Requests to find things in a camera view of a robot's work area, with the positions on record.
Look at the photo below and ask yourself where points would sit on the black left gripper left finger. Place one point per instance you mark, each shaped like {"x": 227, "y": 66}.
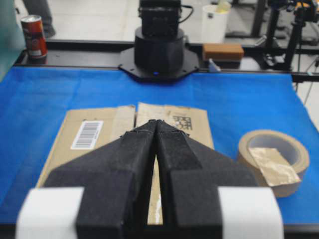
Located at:
{"x": 102, "y": 194}

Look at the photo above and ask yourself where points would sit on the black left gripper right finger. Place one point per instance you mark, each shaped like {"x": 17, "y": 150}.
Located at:
{"x": 207, "y": 195}

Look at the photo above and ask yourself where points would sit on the brown cardboard box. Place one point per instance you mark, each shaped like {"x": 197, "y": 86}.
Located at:
{"x": 86, "y": 130}

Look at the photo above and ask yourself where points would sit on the brown packing tape roll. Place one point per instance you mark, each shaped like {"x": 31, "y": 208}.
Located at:
{"x": 277, "y": 160}

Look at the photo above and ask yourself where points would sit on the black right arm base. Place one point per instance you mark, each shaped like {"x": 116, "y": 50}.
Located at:
{"x": 159, "y": 53}

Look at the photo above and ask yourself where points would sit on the blue table cloth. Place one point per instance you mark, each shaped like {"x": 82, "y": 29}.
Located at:
{"x": 33, "y": 103}

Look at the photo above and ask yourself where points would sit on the brown and black block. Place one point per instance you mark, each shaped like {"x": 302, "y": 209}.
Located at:
{"x": 228, "y": 53}

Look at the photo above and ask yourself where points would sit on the red drink can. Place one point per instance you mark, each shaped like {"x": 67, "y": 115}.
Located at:
{"x": 34, "y": 36}

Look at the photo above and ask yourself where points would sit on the white plastic bucket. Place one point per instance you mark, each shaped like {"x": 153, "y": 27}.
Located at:
{"x": 214, "y": 24}

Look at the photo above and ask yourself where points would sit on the person leg grey trousers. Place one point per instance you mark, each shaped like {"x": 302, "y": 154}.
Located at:
{"x": 41, "y": 8}

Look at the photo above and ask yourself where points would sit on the black table edge rail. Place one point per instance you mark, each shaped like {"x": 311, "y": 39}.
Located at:
{"x": 106, "y": 55}

